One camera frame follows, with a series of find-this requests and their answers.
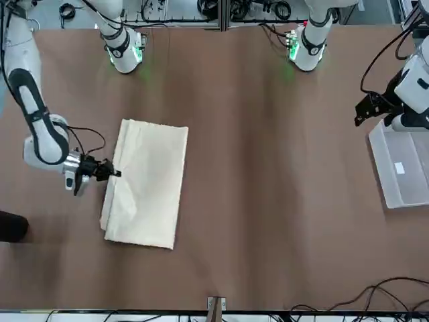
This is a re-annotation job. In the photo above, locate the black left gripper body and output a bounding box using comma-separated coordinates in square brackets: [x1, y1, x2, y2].
[381, 70, 409, 117]

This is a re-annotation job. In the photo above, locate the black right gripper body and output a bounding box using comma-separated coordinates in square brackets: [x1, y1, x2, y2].
[72, 154, 102, 197]

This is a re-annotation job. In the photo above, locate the cream tablecloth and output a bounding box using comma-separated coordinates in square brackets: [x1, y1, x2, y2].
[99, 117, 190, 251]

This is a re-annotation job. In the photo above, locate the clear plastic bin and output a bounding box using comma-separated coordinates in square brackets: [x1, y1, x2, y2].
[368, 121, 429, 210]

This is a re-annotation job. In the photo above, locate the dark flower vase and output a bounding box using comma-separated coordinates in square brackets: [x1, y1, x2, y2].
[0, 210, 29, 244]

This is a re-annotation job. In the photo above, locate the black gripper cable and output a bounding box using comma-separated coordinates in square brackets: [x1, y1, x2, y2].
[65, 125, 107, 156]
[360, 19, 420, 95]

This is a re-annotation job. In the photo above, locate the aluminium frame bar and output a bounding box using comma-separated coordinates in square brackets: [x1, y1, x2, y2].
[402, 0, 429, 34]

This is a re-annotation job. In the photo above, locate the long black table cable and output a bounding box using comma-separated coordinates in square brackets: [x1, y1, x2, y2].
[290, 276, 429, 313]

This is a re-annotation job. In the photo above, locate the aluminium frame post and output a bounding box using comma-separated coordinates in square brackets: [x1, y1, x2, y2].
[206, 296, 227, 322]
[216, 0, 230, 32]

